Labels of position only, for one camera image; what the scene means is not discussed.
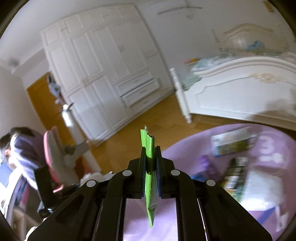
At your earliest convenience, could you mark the green wrapper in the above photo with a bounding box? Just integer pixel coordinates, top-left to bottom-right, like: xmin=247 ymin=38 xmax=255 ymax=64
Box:
xmin=140 ymin=126 xmax=158 ymax=228

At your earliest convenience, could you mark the pink grey desk chair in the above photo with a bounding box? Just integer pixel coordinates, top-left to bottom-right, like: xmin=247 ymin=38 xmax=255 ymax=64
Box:
xmin=44 ymin=126 xmax=89 ymax=188

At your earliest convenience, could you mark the white fluffy item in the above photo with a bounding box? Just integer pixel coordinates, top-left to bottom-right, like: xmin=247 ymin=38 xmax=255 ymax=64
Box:
xmin=80 ymin=172 xmax=114 ymax=186

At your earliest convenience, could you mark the dark green box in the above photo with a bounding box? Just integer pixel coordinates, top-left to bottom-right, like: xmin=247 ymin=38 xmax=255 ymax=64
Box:
xmin=220 ymin=157 xmax=249 ymax=195

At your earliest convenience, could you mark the person in purple top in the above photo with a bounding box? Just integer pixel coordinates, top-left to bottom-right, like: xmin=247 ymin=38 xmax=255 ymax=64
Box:
xmin=1 ymin=126 xmax=47 ymax=190

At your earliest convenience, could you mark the white grey pole stand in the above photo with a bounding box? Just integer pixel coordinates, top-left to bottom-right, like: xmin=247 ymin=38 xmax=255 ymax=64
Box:
xmin=62 ymin=103 xmax=101 ymax=172

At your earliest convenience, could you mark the white green box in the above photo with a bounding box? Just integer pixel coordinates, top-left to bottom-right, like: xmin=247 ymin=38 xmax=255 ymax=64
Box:
xmin=211 ymin=127 xmax=257 ymax=157

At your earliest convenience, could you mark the orange wooden door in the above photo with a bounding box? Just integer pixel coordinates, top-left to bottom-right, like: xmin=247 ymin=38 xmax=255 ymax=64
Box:
xmin=26 ymin=72 xmax=73 ymax=144

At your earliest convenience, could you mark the green cloth on bed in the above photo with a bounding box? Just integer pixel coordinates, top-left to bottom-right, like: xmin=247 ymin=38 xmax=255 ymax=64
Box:
xmin=182 ymin=73 xmax=202 ymax=91

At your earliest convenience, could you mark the light blue cloth on bed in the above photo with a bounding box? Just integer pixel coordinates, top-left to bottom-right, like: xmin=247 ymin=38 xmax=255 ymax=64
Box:
xmin=191 ymin=56 xmax=234 ymax=72

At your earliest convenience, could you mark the white wardrobe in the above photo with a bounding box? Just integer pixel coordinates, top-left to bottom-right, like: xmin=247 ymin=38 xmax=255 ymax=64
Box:
xmin=40 ymin=4 xmax=174 ymax=144

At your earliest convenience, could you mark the white bed frame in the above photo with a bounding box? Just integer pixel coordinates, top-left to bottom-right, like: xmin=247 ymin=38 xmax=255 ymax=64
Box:
xmin=170 ymin=23 xmax=295 ymax=130

